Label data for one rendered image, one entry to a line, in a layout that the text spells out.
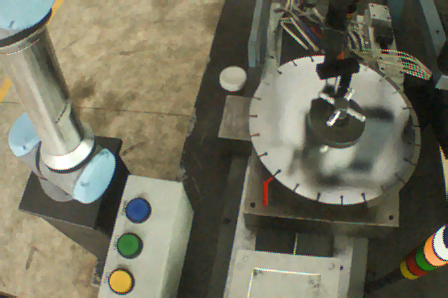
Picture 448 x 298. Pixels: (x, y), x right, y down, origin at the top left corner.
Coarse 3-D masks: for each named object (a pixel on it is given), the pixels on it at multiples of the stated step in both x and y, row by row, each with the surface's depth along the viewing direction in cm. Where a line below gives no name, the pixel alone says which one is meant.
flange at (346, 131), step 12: (336, 96) 69; (312, 108) 68; (324, 108) 68; (360, 108) 68; (312, 120) 67; (324, 120) 67; (336, 120) 65; (348, 120) 65; (324, 132) 66; (336, 132) 65; (348, 132) 65; (360, 132) 65; (336, 144) 65; (348, 144) 65
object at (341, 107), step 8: (352, 88) 65; (320, 96) 65; (328, 96) 64; (344, 96) 65; (336, 104) 63; (344, 104) 63; (336, 112) 63; (344, 112) 63; (352, 112) 63; (328, 120) 62; (360, 120) 62
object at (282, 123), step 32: (288, 64) 75; (256, 96) 72; (288, 96) 71; (352, 96) 70; (384, 96) 70; (256, 128) 68; (288, 128) 68; (384, 128) 66; (288, 160) 65; (320, 160) 64; (352, 160) 63; (384, 160) 63; (320, 192) 61; (352, 192) 61; (384, 192) 60
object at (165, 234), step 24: (144, 192) 69; (168, 192) 69; (120, 216) 67; (168, 216) 67; (192, 216) 82; (144, 240) 65; (168, 240) 65; (120, 264) 63; (144, 264) 62; (168, 264) 65; (144, 288) 60; (168, 288) 67
